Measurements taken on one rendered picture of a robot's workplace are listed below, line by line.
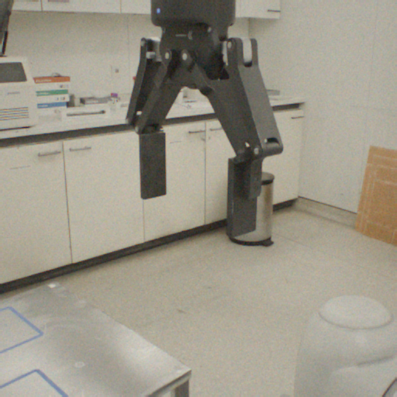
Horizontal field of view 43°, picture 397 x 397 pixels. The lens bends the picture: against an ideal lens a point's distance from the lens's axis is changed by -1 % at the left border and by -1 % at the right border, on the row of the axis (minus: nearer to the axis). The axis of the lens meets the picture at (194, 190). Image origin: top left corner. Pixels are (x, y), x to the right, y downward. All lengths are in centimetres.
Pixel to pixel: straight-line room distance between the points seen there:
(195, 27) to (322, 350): 50
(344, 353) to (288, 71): 357
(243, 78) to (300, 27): 373
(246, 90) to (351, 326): 45
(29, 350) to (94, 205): 210
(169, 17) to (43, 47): 303
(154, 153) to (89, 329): 55
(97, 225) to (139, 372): 223
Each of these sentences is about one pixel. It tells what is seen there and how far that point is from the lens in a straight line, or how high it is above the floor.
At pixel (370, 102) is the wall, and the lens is 377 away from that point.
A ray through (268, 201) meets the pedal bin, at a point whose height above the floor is 31.
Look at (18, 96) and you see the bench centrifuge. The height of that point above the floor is 107.
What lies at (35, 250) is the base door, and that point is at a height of 22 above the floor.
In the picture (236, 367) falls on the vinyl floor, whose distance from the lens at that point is 229.
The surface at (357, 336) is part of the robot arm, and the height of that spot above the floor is 96.
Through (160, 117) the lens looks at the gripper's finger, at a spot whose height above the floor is 128.
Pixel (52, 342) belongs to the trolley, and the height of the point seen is 82.
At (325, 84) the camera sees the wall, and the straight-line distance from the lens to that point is 398.
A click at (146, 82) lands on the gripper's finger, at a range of 52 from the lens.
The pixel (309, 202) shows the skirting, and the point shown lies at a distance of 420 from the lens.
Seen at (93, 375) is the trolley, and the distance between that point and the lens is 90.
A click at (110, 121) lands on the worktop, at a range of 295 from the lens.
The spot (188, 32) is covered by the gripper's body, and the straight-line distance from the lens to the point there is 46.
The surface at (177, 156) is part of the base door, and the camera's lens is 329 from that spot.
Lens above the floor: 135
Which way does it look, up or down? 17 degrees down
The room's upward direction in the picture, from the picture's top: straight up
